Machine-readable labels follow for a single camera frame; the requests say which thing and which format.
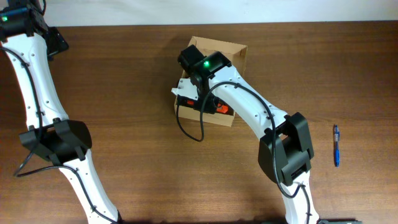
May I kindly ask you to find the orange utility knife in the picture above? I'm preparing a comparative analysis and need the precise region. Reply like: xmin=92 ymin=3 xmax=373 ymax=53
xmin=183 ymin=100 xmax=229 ymax=114

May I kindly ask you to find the brown cardboard box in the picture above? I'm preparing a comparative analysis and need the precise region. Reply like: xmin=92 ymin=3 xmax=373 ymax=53
xmin=178 ymin=36 xmax=248 ymax=127

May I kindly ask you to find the blue pen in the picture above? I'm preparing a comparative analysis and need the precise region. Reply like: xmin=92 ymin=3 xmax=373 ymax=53
xmin=333 ymin=124 xmax=340 ymax=167

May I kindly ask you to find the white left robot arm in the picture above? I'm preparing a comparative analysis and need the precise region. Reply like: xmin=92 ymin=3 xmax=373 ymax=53
xmin=1 ymin=0 xmax=123 ymax=223

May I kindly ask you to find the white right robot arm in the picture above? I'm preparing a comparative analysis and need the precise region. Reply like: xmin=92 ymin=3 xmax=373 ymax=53
xmin=172 ymin=45 xmax=320 ymax=223

